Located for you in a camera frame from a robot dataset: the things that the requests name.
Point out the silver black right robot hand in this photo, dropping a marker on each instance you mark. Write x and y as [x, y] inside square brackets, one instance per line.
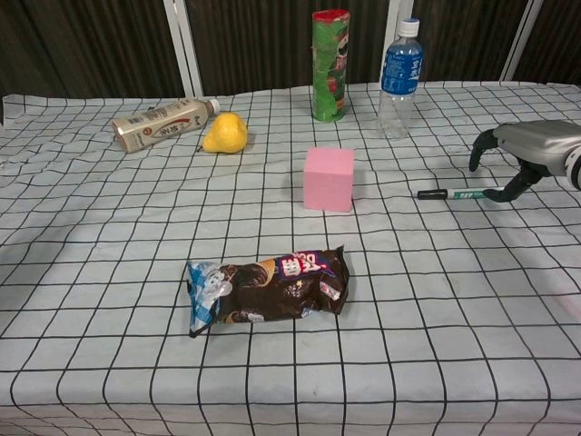
[535, 143]

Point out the white marker black cap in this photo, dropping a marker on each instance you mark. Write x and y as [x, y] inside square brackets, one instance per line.
[449, 194]

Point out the pink foam cube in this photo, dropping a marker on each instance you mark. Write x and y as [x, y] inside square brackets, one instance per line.
[327, 181]

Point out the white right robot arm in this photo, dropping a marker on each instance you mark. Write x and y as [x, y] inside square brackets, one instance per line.
[574, 170]

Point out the blue label water bottle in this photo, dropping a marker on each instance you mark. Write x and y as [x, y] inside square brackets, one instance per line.
[400, 72]

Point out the green chip can red lid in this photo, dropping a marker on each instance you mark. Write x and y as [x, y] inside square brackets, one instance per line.
[330, 72]

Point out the brown snack bag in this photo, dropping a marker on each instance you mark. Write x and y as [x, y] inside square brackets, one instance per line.
[272, 286]

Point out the yellow pear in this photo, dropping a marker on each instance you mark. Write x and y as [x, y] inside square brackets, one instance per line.
[226, 134]

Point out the beige milk tea bottle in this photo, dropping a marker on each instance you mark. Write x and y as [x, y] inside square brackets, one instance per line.
[159, 126]

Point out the grid-patterned light tablecloth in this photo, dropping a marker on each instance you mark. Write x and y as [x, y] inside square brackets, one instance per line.
[136, 254]

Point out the white frame post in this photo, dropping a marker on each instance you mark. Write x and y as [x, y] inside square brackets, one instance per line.
[395, 32]
[522, 38]
[184, 45]

